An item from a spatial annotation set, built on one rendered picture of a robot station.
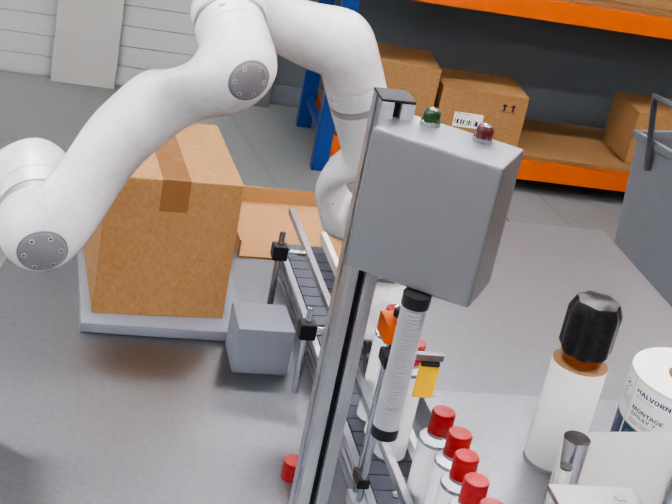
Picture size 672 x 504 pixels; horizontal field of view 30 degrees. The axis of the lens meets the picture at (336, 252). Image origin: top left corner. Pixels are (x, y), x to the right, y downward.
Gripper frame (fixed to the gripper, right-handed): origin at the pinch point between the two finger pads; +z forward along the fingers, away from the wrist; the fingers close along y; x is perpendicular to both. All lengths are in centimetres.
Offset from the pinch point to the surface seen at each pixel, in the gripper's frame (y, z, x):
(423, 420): 11.0, 8.8, 3.2
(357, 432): -3.3, 9.1, -6.4
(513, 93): 154, -67, 333
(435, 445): -1.3, 3.0, -37.2
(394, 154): -15, -36, -50
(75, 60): -35, -62, 413
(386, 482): -1.6, 13.6, -18.8
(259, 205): -4, -20, 88
